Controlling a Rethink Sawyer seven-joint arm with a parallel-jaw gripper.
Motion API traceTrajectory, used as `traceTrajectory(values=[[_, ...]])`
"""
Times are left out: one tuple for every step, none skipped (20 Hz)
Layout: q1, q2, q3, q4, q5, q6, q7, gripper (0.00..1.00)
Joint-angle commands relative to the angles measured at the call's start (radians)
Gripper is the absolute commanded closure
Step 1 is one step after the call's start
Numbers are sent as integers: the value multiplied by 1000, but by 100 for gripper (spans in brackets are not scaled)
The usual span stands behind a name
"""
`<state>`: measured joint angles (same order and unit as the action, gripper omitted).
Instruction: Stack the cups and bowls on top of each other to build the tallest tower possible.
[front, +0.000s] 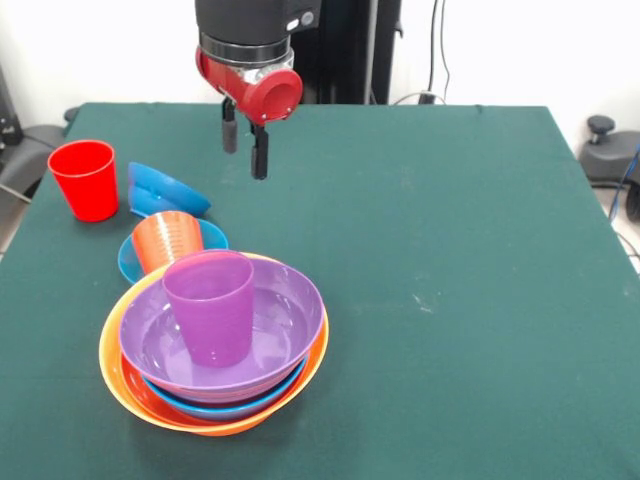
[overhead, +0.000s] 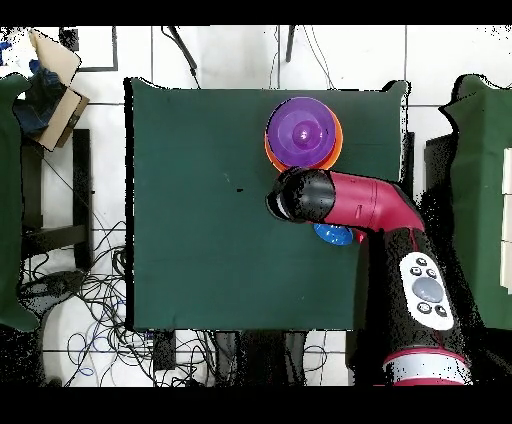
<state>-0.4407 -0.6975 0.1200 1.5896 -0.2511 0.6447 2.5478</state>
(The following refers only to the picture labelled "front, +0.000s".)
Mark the black office chair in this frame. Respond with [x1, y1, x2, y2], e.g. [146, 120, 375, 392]
[0, 62, 69, 201]

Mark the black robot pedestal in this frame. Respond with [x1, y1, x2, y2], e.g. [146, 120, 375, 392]
[289, 0, 404, 106]

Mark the small light blue bowl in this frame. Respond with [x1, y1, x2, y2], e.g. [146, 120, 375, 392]
[117, 217, 230, 284]

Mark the small dark blue bowl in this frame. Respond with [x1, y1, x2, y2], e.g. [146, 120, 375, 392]
[126, 161, 212, 219]

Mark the purple bowl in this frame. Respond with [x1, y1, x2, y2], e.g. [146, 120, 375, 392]
[118, 258, 325, 404]

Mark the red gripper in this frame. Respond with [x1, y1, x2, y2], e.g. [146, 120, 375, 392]
[194, 47, 305, 181]

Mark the orange cup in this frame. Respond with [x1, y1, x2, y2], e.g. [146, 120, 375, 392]
[131, 211, 205, 274]

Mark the large light blue bowl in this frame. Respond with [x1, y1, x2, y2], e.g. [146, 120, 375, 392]
[142, 354, 310, 422]

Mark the large yellow bowl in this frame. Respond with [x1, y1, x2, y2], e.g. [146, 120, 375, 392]
[98, 251, 330, 437]

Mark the wide orange bowl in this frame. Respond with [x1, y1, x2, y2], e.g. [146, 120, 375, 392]
[119, 349, 281, 429]

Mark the black wall cable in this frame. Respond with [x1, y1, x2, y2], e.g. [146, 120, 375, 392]
[438, 0, 452, 105]
[427, 0, 439, 96]

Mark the dark green table cloth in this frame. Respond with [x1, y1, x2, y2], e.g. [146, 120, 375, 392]
[0, 102, 640, 480]

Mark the red cup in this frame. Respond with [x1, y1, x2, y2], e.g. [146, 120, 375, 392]
[47, 139, 120, 223]

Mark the purple cup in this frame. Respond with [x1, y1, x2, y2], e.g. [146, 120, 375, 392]
[162, 251, 255, 369]

